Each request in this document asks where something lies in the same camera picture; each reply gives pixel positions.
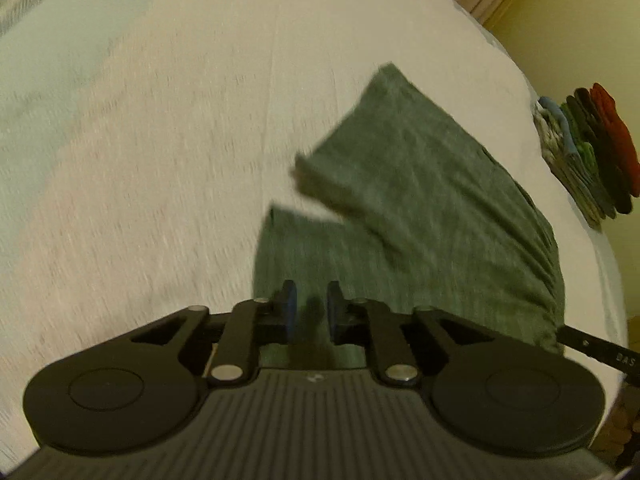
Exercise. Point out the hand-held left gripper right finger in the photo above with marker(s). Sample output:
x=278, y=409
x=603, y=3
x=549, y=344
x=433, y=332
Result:
x=334, y=310

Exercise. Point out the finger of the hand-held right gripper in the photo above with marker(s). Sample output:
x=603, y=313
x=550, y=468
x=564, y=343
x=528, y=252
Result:
x=580, y=341

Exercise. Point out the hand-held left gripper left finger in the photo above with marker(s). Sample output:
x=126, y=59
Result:
x=289, y=310

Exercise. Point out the grey elastic waist shorts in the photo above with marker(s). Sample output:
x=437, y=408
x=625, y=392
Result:
x=425, y=200

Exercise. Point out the stack of folded clothes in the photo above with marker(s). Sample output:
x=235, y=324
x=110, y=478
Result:
x=585, y=150

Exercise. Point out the cream fluffy blanket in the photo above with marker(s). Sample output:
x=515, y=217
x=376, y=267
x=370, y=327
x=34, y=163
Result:
x=175, y=170

